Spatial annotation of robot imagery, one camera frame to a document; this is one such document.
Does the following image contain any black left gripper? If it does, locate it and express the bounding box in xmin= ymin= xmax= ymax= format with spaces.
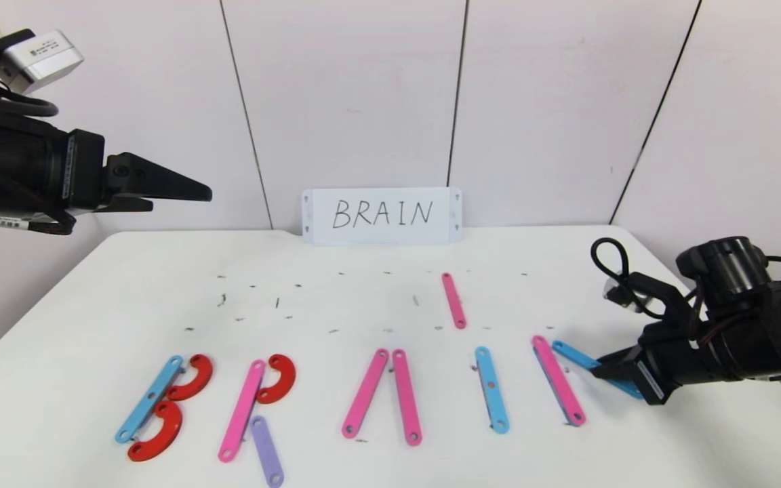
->
xmin=0 ymin=117 xmax=213 ymax=216

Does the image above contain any small red curved piece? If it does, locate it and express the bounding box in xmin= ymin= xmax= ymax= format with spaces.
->
xmin=256 ymin=354 xmax=297 ymax=405

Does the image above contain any long pink bar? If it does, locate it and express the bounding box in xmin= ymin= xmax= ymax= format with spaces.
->
xmin=391 ymin=348 xmax=424 ymax=448
xmin=340 ymin=348 xmax=391 ymax=441
xmin=531 ymin=335 xmax=587 ymax=428
xmin=217 ymin=359 xmax=268 ymax=464

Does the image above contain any short purple bar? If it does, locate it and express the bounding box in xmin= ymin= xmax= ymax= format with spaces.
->
xmin=249 ymin=415 xmax=286 ymax=488

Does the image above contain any narrow pink bar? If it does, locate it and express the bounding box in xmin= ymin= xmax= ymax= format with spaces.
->
xmin=441 ymin=272 xmax=468 ymax=331

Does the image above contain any dark blue bar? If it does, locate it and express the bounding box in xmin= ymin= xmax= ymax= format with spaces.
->
xmin=552 ymin=340 xmax=643 ymax=401

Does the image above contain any white BRAIN sign card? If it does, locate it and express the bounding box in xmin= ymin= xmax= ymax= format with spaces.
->
xmin=301 ymin=187 xmax=464 ymax=246

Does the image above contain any large red curved piece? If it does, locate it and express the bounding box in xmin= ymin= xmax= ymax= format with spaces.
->
xmin=126 ymin=400 xmax=183 ymax=464
xmin=165 ymin=354 xmax=214 ymax=402

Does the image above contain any long light blue bar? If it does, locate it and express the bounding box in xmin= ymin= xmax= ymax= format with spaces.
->
xmin=474 ymin=346 xmax=511 ymax=436
xmin=114 ymin=355 xmax=184 ymax=446

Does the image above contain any black right camera cable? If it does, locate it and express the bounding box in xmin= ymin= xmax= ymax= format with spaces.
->
xmin=590 ymin=237 xmax=666 ymax=319

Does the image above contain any black right camera mount bracket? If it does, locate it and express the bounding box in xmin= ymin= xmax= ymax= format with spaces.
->
xmin=624 ymin=271 xmax=696 ymax=329

